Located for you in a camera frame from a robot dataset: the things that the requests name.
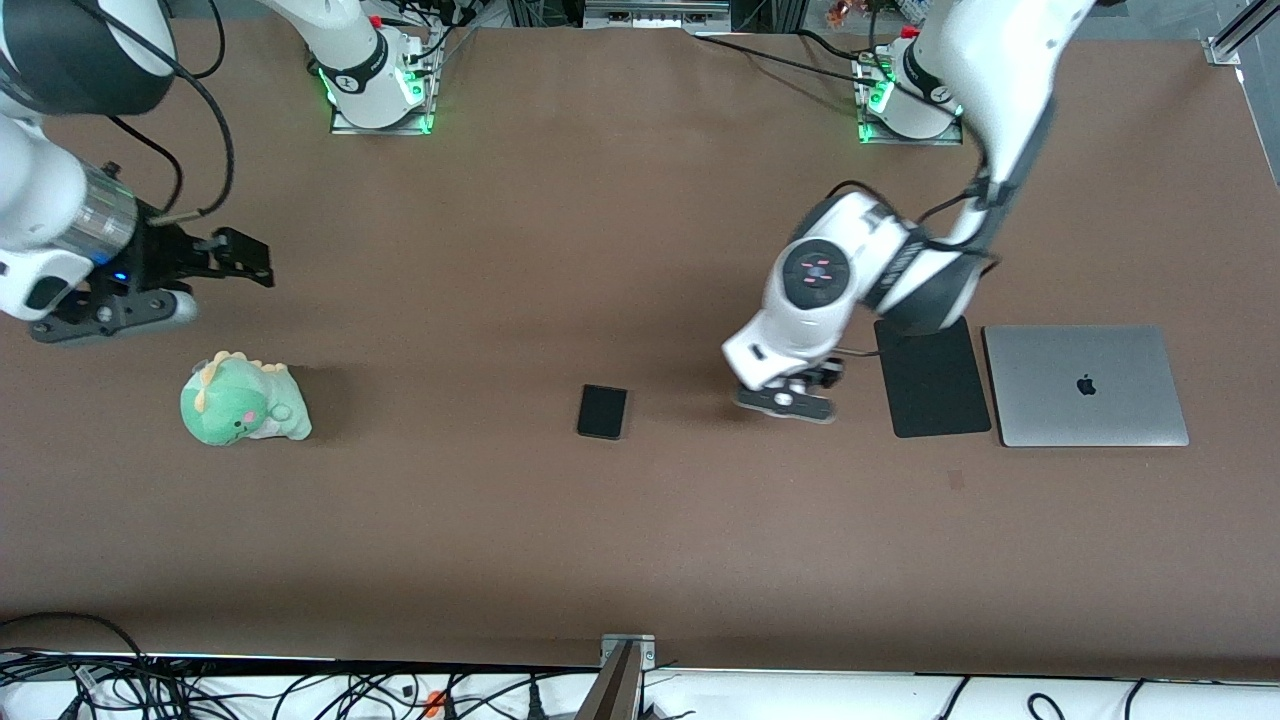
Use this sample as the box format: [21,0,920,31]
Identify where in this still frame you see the black square block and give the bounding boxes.
[576,384,629,441]

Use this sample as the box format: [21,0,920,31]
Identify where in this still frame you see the black mouse pad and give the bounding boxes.
[875,316,993,439]

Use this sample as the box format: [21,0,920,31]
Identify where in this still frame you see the green dinosaur plush toy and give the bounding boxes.
[180,350,313,447]

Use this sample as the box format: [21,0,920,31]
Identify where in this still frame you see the silver closed laptop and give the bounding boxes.
[982,324,1191,448]

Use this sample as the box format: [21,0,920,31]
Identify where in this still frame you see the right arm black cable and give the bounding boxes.
[85,0,237,223]

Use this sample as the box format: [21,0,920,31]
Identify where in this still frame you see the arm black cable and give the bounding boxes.
[825,150,1001,263]
[85,0,237,223]

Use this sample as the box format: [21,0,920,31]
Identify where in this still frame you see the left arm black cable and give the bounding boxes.
[825,150,1001,263]

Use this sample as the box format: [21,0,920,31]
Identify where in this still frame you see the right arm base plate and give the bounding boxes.
[328,28,443,137]

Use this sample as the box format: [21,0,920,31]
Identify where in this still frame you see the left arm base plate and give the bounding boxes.
[852,45,967,147]

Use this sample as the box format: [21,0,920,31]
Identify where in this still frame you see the black cable on table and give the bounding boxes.
[688,30,886,86]

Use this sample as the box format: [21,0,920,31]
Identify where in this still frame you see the aluminium table edge bracket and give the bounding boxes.
[575,634,657,720]

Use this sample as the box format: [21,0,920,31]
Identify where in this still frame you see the black looping floor cable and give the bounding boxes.
[0,612,161,720]

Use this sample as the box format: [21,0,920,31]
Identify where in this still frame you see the aluminium corner frame profile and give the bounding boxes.
[1204,0,1280,67]

